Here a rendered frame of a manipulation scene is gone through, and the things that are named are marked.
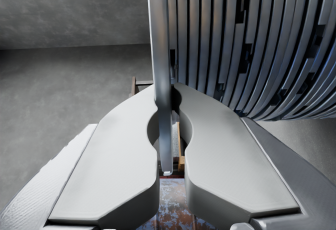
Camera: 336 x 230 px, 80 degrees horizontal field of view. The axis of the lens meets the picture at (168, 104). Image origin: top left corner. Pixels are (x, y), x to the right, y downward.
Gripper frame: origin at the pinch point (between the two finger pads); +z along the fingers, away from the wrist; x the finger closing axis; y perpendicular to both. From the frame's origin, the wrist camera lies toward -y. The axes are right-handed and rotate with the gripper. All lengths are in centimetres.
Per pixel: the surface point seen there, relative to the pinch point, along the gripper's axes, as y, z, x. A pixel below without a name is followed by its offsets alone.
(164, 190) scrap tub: 80, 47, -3
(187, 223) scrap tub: 82, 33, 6
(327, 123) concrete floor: 15.4, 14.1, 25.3
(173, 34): -1.6, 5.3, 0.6
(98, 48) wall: 140, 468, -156
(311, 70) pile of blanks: 1.8, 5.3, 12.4
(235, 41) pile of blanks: -0.9, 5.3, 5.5
